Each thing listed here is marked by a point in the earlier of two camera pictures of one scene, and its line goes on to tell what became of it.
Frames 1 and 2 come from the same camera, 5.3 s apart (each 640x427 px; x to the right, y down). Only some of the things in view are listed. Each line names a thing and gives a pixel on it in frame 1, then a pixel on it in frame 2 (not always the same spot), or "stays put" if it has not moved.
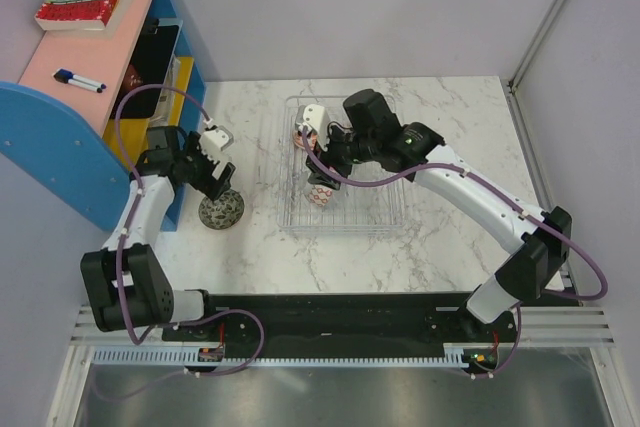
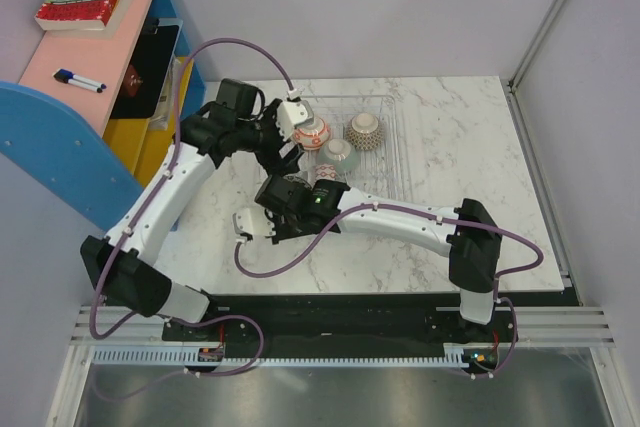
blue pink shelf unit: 97,109 stays put
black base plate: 355,322 stays put
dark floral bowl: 222,213 to 301,177
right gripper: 327,156 to 280,235
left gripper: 209,186 to 272,161
